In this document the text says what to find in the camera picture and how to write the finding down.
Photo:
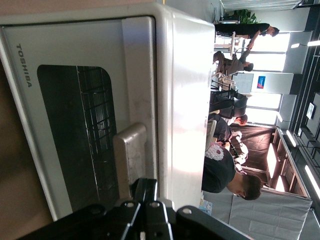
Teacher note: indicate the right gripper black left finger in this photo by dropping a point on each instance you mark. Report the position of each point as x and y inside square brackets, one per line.
[95, 222]

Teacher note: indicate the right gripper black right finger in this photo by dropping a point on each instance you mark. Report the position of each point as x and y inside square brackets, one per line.
[160, 222]

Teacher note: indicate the toaster oven glass door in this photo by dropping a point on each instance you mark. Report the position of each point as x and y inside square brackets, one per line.
[75, 45]

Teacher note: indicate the white toaster oven body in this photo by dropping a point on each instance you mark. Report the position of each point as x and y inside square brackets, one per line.
[187, 100]

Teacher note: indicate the person black printed t-shirt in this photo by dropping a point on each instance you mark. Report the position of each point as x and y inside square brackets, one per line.
[220, 172]

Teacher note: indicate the grey fabric curtain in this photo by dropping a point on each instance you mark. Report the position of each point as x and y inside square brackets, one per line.
[262, 217]

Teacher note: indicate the person with red hair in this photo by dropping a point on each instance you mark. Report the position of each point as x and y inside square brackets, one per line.
[222, 127]

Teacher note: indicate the black backdrop cloth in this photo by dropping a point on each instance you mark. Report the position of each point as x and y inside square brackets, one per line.
[257, 135]

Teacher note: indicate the black office chair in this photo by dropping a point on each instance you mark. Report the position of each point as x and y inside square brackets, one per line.
[237, 105]

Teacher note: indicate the long ceiling light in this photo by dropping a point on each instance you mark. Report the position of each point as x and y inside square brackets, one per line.
[291, 138]
[312, 178]

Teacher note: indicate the seated person grey jacket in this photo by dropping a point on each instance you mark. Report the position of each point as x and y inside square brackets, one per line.
[235, 65]

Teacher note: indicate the white banner blue logo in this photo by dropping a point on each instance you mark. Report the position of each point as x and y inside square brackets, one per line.
[275, 83]

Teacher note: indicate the standing person black shirt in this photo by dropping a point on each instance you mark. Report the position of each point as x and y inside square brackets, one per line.
[250, 29]

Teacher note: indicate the green potted plant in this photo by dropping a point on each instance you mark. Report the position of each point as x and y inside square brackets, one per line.
[246, 16]

